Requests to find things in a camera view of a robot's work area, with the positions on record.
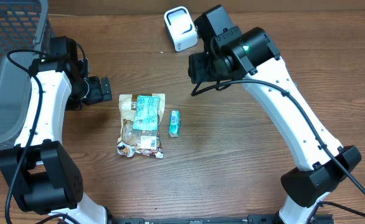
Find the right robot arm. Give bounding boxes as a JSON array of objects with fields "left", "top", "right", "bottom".
[{"left": 188, "top": 5, "right": 361, "bottom": 223}]

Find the white barcode scanner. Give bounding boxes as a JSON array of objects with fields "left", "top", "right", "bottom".
[{"left": 164, "top": 6, "right": 198, "bottom": 52}]

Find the grey plastic mesh basket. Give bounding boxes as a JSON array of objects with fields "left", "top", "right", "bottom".
[{"left": 0, "top": 0, "right": 54, "bottom": 150}]

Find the green Kleenex tissue pack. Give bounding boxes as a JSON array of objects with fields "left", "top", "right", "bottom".
[{"left": 169, "top": 110, "right": 181, "bottom": 138}]

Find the green wet wipes pack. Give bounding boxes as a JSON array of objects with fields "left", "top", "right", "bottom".
[{"left": 133, "top": 95, "right": 160, "bottom": 131}]

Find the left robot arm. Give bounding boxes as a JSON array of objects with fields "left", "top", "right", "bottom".
[{"left": 0, "top": 36, "right": 115, "bottom": 223}]

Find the colourful snack packet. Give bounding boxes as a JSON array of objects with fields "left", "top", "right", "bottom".
[{"left": 116, "top": 144, "right": 164, "bottom": 159}]

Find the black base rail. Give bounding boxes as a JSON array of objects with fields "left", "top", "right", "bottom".
[{"left": 113, "top": 214, "right": 335, "bottom": 224}]

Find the brown Pantree bag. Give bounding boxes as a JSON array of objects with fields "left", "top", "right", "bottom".
[{"left": 117, "top": 93, "right": 166, "bottom": 151}]

